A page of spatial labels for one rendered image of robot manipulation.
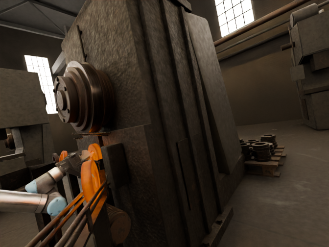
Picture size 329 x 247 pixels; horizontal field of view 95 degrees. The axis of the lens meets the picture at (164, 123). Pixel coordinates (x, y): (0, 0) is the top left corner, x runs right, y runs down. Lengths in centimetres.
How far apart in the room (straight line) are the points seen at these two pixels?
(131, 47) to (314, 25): 409
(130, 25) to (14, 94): 311
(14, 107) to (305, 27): 569
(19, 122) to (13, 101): 38
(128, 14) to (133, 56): 20
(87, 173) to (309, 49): 441
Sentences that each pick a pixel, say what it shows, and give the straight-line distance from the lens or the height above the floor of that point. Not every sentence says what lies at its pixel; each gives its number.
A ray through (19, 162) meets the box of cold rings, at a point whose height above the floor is 66.
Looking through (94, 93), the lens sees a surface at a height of 110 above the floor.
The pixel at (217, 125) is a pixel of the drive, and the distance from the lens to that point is 143.
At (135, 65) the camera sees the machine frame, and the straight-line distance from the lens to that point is 85.
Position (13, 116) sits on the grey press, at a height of 144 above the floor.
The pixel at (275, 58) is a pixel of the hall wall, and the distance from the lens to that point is 661.
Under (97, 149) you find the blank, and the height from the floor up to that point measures 78.
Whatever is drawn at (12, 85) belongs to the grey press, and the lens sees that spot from 382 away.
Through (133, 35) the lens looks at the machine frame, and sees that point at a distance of 90.
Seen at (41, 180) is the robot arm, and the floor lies 70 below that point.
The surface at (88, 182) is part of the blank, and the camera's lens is 59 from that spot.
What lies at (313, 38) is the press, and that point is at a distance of 454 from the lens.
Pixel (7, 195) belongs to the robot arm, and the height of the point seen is 71.
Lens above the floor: 88
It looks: 2 degrees down
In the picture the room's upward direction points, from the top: 12 degrees counter-clockwise
